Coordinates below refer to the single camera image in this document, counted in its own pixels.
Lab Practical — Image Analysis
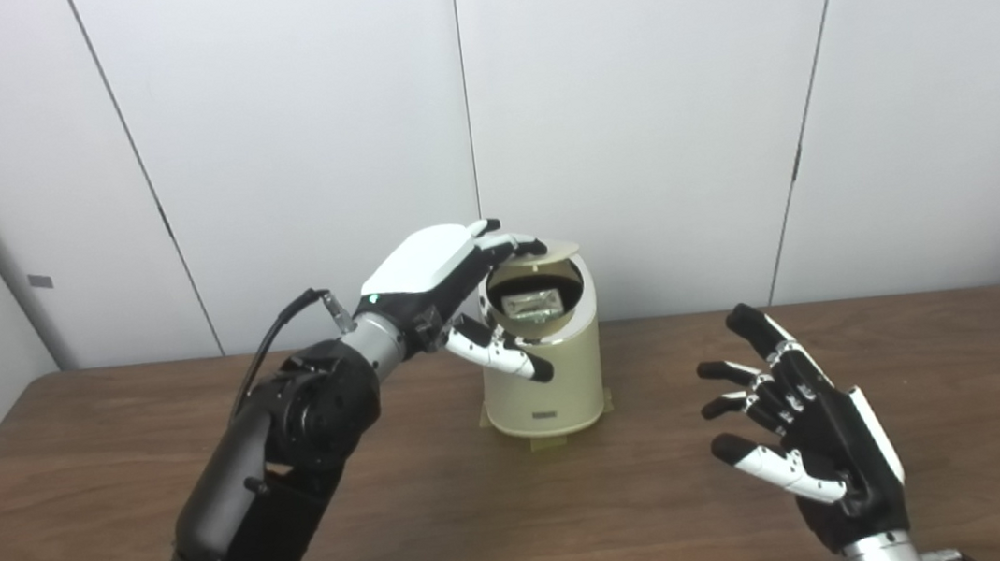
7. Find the white green milk carton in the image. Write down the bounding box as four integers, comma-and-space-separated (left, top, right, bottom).
501, 288, 567, 328

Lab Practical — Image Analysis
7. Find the cream-colored cylindrical bin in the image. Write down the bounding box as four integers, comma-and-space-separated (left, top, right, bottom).
467, 247, 613, 445

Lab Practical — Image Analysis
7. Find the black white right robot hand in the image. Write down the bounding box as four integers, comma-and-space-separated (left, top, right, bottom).
689, 287, 913, 561

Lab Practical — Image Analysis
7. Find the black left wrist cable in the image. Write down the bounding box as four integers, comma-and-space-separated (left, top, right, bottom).
218, 283, 364, 415

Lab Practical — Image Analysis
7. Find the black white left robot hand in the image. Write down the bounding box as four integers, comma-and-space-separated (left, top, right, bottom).
346, 211, 563, 404

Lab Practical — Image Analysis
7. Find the cream round bin lid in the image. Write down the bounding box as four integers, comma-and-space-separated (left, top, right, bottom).
482, 236, 584, 276

